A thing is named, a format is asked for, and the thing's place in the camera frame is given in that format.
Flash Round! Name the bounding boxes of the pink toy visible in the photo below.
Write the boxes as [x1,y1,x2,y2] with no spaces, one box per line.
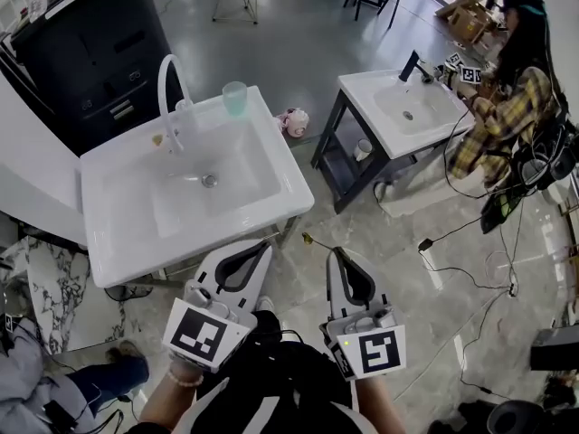
[275,108,311,138]

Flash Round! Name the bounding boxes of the person's right forearm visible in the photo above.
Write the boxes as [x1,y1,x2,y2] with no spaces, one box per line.
[355,371,408,434]

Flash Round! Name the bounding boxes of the thin black floor cable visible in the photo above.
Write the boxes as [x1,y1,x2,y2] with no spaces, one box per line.
[459,287,512,400]

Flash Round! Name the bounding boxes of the black faucet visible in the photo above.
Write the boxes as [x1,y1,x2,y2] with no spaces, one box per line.
[397,50,435,83]

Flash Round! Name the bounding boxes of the white mug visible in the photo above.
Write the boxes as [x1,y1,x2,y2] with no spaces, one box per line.
[353,137,375,162]

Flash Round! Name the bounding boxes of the black green pouch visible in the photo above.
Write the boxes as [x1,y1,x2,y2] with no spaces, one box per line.
[481,192,521,234]

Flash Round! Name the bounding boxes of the black wire waste bin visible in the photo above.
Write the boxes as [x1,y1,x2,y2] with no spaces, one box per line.
[104,284,154,302]

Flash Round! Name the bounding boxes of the black cable with adapter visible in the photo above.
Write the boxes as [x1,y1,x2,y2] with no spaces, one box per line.
[416,236,519,297]

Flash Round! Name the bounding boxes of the white arched faucet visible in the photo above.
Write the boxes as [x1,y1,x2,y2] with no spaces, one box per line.
[157,53,200,156]

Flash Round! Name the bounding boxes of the brown cardboard box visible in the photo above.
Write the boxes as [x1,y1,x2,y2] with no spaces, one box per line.
[435,0,498,47]

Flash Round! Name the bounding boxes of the translucent green cup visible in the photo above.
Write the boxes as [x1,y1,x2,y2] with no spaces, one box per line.
[221,80,249,118]

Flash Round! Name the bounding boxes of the large white sink basin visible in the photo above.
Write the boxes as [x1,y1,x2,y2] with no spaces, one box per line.
[80,84,316,289]

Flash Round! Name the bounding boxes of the person's left forearm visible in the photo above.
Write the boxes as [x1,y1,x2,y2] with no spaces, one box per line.
[138,362,205,431]

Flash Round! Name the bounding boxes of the black metal sink stand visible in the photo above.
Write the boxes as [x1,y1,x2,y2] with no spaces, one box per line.
[310,88,420,215]

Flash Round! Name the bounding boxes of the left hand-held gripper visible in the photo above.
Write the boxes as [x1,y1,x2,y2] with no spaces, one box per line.
[161,240,274,374]

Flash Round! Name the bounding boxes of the chrome sink stand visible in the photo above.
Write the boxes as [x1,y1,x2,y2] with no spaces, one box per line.
[147,214,302,284]

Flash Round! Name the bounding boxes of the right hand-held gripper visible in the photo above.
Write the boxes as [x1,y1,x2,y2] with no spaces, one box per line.
[318,247,407,382]

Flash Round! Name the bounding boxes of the black box device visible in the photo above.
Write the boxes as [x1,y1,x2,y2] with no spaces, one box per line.
[529,327,579,373]

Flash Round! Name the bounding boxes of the black cabinet machine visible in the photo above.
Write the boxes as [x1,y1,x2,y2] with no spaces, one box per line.
[0,0,185,157]

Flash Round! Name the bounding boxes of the black white jacket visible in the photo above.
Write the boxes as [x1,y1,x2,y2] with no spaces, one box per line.
[130,309,408,434]

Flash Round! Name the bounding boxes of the pale bead bracelet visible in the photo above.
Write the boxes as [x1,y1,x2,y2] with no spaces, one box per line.
[165,368,205,388]

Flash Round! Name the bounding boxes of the green toothbrush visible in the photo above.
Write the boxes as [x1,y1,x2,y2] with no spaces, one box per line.
[301,231,352,259]

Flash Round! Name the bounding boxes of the black round stool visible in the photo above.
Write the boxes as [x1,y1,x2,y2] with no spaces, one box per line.
[427,400,579,434]

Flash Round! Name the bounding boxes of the marble pattern table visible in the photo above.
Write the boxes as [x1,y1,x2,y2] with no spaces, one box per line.
[0,235,126,354]

